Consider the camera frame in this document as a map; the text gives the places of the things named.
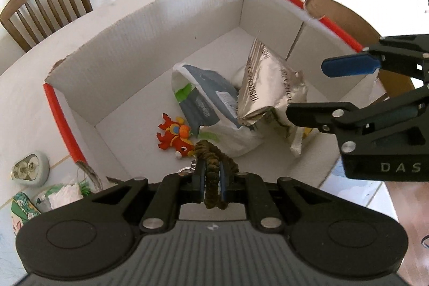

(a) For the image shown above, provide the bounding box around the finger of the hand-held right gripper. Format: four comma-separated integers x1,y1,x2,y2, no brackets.
286,85,429,142
321,35,429,80

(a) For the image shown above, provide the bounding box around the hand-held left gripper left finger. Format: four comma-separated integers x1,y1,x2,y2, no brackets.
90,160,206,233

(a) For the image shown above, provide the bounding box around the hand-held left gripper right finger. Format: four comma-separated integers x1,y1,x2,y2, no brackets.
219,162,339,233

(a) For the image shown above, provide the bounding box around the brown braided rope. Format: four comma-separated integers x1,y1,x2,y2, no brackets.
194,139,239,210

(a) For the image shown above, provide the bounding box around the red fish toy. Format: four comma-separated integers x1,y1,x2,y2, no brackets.
157,113,195,160

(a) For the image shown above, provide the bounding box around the silver foil bag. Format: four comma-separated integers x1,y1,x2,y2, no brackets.
236,37,309,157

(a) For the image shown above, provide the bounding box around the white grey plastic bag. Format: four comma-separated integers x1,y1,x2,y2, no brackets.
172,63,265,157

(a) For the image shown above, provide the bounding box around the red cardboard box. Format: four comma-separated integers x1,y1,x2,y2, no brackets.
43,0,389,193

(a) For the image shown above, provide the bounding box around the green cat print pouch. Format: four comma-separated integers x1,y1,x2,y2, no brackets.
11,192,42,235

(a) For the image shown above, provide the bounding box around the white packet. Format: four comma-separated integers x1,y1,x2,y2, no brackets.
50,184,84,210

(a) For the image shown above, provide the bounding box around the mint green clock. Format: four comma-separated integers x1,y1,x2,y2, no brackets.
10,151,51,187

